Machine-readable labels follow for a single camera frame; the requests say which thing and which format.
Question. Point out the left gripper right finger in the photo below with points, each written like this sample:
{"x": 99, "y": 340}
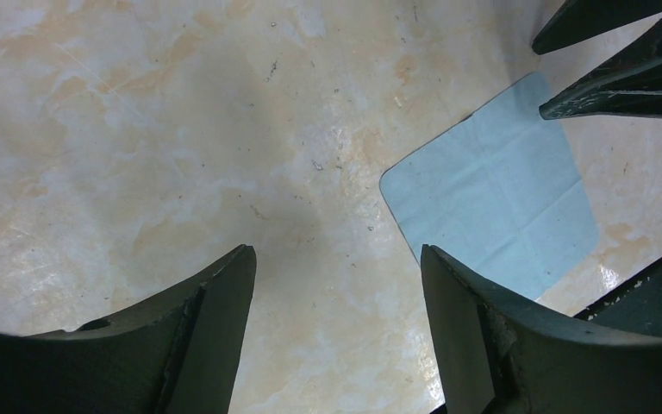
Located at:
{"x": 499, "y": 352}

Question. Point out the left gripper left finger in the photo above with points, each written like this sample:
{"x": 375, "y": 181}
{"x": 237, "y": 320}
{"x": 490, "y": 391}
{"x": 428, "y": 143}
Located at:
{"x": 175, "y": 352}

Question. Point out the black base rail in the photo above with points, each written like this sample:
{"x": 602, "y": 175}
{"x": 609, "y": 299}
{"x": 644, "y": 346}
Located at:
{"x": 634, "y": 306}

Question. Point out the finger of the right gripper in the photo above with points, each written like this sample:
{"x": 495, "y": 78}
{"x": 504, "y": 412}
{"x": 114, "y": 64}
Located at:
{"x": 627, "y": 84}
{"x": 580, "y": 20}

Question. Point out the blue cleaning cloth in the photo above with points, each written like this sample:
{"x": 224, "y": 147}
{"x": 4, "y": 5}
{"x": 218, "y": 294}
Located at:
{"x": 500, "y": 192}

